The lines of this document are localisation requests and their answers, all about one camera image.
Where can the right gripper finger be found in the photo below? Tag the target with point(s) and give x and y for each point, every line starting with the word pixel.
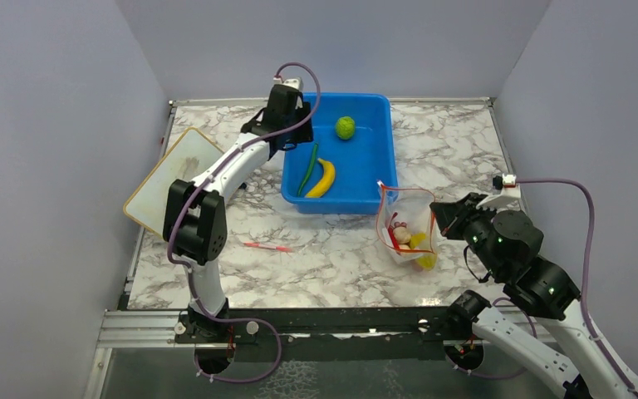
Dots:
pixel 448 217
pixel 459 199

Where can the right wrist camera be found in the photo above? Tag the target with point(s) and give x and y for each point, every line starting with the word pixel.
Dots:
pixel 507 191

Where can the white board with wooden frame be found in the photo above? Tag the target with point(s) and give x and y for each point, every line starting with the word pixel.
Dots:
pixel 188 155

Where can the yellow banana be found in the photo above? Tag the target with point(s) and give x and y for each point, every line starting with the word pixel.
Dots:
pixel 326 181

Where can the blue plastic bin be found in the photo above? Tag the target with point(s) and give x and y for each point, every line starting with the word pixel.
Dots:
pixel 360 162

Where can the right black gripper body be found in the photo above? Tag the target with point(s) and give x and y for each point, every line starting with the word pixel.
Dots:
pixel 477 224

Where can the yellow green starfruit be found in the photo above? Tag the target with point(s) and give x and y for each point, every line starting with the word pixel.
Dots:
pixel 425 260

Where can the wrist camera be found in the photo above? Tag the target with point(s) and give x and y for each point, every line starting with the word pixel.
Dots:
pixel 289 85
pixel 507 191

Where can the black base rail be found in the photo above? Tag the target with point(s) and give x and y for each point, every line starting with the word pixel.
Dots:
pixel 329 335

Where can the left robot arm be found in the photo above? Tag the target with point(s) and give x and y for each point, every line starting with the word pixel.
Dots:
pixel 195 223

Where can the garlic bulb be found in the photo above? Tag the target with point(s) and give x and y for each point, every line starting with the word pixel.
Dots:
pixel 402 235

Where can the green chili pepper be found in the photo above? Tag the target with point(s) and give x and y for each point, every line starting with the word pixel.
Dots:
pixel 310 167

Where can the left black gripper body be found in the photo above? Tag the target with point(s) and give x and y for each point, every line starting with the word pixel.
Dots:
pixel 298 126

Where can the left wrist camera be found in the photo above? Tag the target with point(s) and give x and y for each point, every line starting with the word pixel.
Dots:
pixel 289 85

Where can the red chili pepper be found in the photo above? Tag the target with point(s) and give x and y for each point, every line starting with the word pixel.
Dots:
pixel 395 245

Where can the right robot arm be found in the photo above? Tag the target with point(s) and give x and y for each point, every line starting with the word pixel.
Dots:
pixel 507 243

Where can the clear zip bag orange zipper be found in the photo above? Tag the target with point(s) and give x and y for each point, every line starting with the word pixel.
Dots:
pixel 412 205

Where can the green lime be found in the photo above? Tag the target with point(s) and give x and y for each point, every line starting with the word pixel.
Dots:
pixel 345 128

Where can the red pen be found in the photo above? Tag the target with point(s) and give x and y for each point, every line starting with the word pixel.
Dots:
pixel 272 247

